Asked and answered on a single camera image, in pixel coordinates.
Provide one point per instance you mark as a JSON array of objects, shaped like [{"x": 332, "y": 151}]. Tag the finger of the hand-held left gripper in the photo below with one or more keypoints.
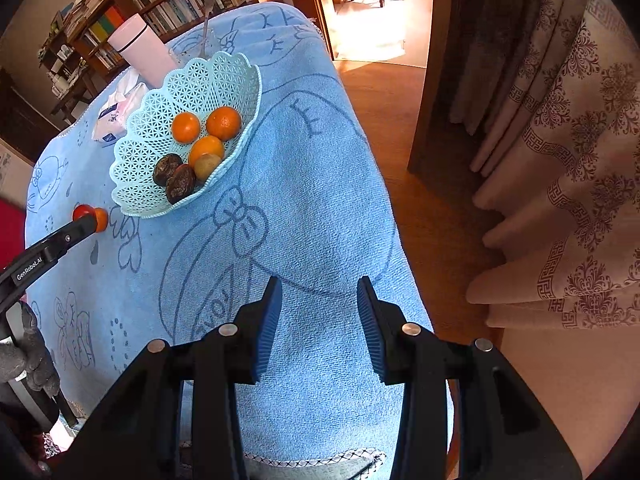
[{"x": 75, "y": 232}]

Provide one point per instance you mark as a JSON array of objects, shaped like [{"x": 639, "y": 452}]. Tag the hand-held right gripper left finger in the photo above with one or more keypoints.
[{"x": 265, "y": 332}]

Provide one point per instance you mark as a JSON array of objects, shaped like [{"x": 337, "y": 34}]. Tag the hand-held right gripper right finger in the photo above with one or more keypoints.
[{"x": 372, "y": 332}]

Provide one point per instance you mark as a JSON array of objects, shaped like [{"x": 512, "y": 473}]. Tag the small red tomato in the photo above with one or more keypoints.
[{"x": 81, "y": 211}]

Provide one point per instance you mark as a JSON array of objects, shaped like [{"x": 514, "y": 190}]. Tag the small orange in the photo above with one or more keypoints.
[{"x": 102, "y": 220}]

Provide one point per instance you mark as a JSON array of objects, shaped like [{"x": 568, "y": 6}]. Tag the dark wrinkled passion fruit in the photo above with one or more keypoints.
[
  {"x": 181, "y": 185},
  {"x": 167, "y": 169}
]

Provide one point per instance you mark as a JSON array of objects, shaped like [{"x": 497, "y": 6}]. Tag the light blue plastic basket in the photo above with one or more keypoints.
[{"x": 145, "y": 125}]

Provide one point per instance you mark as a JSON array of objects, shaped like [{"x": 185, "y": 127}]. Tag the tan round fruit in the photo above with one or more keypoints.
[{"x": 207, "y": 166}]

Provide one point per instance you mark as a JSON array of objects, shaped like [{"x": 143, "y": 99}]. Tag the large orange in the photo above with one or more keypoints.
[{"x": 224, "y": 123}]

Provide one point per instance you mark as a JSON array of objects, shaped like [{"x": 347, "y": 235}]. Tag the person's left hand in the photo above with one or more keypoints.
[{"x": 37, "y": 365}]

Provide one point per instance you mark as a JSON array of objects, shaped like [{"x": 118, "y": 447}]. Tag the tissue pack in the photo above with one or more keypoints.
[{"x": 112, "y": 120}]

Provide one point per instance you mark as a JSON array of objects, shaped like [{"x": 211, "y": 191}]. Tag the blue printed towel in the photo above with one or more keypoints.
[{"x": 310, "y": 200}]

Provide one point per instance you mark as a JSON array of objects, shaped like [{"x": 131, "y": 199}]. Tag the pink bottle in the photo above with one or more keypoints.
[{"x": 142, "y": 45}]

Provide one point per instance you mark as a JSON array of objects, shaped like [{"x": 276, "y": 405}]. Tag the drinking glass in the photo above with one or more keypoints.
[{"x": 192, "y": 52}]

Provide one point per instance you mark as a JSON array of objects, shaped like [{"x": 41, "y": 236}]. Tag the metal fork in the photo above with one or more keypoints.
[{"x": 208, "y": 10}]

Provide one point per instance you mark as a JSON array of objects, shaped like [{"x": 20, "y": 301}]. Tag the patterned curtain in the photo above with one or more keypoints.
[{"x": 575, "y": 135}]

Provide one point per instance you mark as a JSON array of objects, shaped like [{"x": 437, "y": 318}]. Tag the wooden door frame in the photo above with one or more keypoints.
[{"x": 425, "y": 110}]

